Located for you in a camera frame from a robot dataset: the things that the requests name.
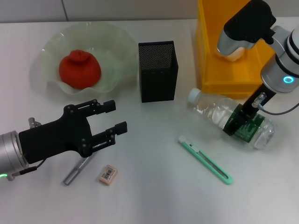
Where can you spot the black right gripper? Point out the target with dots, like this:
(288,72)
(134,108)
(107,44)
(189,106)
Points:
(254,102)

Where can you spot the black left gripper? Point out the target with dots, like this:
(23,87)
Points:
(51,140)

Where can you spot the clear green-label water bottle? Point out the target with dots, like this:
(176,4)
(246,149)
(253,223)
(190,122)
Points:
(210,107)

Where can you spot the green utility knife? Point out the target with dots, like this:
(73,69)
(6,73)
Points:
(189,144)

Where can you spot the orange fruit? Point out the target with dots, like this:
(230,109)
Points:
(79,70)

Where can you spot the white paper ball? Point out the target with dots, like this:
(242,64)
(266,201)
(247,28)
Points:
(233,57)

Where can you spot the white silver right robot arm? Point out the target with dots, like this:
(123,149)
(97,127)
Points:
(280,65)

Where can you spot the black mesh pen holder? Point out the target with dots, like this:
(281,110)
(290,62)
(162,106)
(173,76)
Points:
(158,86)

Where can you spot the beige eraser with barcode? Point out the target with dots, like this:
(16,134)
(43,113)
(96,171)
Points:
(107,175)

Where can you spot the pale green glass fruit plate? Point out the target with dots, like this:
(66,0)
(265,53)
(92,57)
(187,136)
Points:
(116,46)

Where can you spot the grey pen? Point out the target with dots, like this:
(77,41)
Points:
(72,175)

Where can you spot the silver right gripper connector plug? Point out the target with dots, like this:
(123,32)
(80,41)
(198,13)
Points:
(258,99)

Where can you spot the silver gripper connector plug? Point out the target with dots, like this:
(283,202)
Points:
(258,99)
(32,122)

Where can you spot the yellow plastic bin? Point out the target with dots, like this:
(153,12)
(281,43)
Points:
(210,70)

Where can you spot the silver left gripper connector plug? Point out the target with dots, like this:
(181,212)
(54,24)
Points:
(32,122)

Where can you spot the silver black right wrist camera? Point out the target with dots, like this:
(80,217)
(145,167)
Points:
(245,23)

